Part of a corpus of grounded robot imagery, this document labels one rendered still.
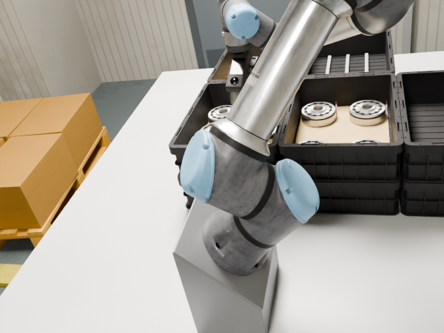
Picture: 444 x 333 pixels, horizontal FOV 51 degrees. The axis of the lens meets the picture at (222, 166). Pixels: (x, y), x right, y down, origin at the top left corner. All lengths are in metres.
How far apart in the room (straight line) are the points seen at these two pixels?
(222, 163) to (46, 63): 3.07
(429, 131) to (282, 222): 0.67
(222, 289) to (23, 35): 2.93
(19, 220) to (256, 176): 1.92
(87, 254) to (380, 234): 0.79
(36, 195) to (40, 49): 1.49
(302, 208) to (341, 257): 0.38
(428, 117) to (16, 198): 1.88
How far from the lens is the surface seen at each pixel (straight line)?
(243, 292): 0.97
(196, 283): 0.96
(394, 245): 1.24
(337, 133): 1.41
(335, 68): 1.82
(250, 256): 0.94
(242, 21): 1.14
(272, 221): 0.86
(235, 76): 1.26
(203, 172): 0.78
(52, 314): 1.28
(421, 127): 1.44
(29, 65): 3.73
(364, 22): 0.94
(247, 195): 0.82
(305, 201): 0.85
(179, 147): 1.26
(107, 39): 4.23
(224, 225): 0.94
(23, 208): 2.53
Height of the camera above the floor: 1.57
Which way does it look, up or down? 34 degrees down
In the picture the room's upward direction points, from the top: 12 degrees counter-clockwise
